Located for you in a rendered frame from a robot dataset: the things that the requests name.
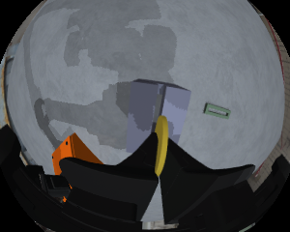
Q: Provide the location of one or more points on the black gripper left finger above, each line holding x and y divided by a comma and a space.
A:
132, 180

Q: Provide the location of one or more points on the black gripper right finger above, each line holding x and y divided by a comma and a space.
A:
185, 182

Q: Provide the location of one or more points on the gold coin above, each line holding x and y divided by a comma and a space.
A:
162, 132

